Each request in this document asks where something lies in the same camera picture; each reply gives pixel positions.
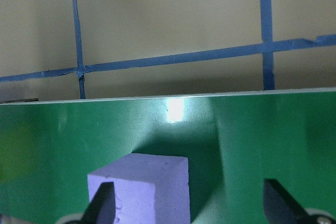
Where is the purple foam block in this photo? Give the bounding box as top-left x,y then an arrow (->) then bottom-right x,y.
87,153 -> 191,224

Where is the green conveyor belt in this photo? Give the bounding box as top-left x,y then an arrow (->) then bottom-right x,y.
0,87 -> 336,224

